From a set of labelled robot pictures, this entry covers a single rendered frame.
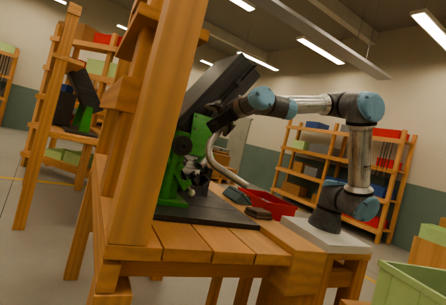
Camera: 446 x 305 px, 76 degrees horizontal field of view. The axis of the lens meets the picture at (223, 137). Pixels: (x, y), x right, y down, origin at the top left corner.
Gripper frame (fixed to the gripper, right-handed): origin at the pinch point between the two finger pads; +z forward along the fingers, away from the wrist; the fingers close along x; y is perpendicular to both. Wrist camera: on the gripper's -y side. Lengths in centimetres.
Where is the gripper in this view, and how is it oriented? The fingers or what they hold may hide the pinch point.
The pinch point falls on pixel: (213, 122)
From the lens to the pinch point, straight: 119.4
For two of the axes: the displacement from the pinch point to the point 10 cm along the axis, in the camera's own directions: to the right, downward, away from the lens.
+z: -4.6, 1.5, 8.8
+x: -5.3, -8.4, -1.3
